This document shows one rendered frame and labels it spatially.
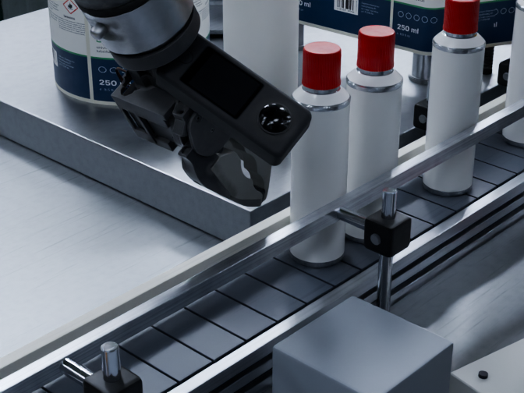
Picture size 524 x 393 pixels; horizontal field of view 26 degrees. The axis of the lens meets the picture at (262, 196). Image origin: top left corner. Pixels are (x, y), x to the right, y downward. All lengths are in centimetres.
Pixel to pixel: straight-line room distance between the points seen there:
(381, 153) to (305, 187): 8
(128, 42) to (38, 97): 63
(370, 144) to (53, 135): 46
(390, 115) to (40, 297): 38
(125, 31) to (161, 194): 46
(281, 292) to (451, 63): 29
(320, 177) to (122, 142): 36
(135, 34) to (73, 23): 58
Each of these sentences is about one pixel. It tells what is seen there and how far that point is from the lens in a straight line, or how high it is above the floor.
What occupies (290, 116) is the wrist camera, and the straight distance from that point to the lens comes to 83.
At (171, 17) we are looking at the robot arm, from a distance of 81.
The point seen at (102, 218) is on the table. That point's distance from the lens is 124.
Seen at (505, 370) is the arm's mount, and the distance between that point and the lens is 99.
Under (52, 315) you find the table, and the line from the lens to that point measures 109.
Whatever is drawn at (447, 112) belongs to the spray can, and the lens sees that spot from 114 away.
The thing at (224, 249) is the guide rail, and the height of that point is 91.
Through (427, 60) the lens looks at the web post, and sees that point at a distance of 145.
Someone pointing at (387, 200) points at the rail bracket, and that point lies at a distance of 93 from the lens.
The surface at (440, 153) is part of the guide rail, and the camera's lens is 109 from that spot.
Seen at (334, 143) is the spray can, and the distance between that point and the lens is 99.
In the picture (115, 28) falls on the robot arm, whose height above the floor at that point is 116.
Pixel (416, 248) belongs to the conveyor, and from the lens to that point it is 109.
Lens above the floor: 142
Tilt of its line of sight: 28 degrees down
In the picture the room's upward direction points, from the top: straight up
